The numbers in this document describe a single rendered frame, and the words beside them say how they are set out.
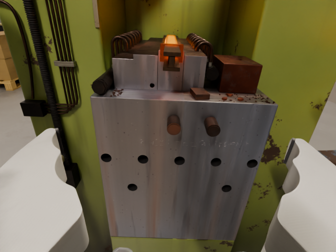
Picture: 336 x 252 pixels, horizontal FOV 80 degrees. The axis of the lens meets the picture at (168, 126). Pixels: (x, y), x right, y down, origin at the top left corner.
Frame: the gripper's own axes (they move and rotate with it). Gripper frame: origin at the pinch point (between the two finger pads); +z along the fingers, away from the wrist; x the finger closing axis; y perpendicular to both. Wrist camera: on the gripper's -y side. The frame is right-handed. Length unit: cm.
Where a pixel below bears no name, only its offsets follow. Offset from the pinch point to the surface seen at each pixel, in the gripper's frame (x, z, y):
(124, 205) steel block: -10.7, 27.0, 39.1
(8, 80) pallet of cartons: -235, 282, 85
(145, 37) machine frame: -11, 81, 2
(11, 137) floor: -146, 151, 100
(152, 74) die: -3.8, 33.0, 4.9
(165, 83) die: -1.0, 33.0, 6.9
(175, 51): 0.6, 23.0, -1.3
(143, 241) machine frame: -6, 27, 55
